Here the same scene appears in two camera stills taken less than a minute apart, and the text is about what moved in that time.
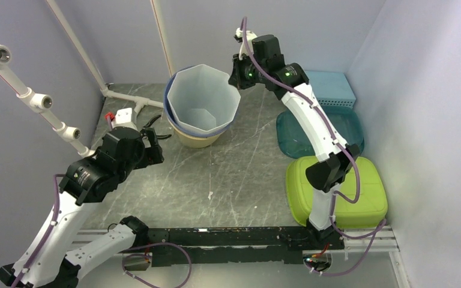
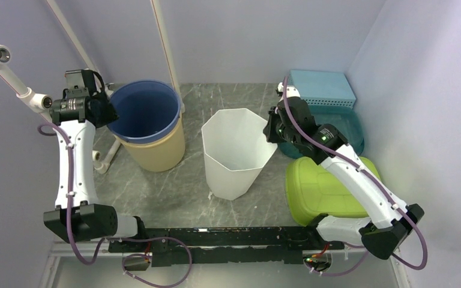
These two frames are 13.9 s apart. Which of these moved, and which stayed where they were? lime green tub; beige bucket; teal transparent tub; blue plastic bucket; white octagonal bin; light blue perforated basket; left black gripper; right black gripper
Moved: white octagonal bin; beige bucket; blue plastic bucket; left black gripper; right black gripper
Stayed: light blue perforated basket; teal transparent tub; lime green tub
